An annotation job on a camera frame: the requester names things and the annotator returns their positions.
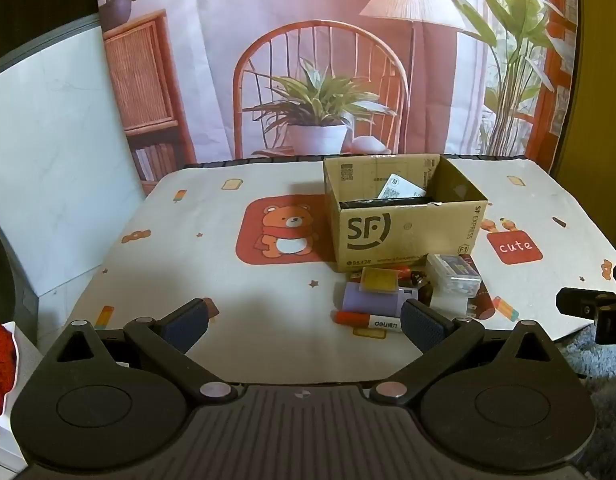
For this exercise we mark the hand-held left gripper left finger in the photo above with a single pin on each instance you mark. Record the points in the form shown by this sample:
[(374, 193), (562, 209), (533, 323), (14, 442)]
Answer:
[(185, 325)]

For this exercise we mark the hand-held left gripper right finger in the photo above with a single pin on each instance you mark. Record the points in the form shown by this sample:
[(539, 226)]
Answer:
[(423, 327)]

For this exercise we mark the white box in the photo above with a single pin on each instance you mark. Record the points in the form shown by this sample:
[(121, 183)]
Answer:
[(448, 304)]

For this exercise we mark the white marker with orange cap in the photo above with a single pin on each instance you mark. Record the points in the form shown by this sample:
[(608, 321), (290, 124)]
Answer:
[(363, 324)]

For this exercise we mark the purple gadget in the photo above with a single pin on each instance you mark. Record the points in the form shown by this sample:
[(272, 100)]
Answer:
[(368, 300)]

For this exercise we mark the clear plastic box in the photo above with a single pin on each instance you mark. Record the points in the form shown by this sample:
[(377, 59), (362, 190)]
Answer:
[(453, 272)]

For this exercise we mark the orange yellow box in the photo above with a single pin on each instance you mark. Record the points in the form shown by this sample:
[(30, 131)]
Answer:
[(380, 280)]

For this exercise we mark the brown cardboard box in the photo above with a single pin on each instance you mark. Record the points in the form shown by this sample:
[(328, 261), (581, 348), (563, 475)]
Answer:
[(403, 240)]

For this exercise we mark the grey fluffy garment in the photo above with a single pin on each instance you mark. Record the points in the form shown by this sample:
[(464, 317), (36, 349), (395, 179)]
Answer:
[(608, 360)]

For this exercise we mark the black flat box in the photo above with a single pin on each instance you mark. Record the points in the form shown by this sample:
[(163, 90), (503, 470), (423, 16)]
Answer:
[(383, 203)]

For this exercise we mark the white printed card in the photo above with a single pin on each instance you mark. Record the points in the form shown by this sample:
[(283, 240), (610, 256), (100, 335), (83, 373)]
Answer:
[(400, 186)]

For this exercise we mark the white marble panel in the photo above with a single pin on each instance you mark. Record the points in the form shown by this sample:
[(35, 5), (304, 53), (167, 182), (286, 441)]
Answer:
[(53, 160)]

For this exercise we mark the white container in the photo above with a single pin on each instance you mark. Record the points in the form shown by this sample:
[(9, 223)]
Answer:
[(8, 450)]

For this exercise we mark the printed backdrop cloth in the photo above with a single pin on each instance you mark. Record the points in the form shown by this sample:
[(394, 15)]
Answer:
[(213, 60)]

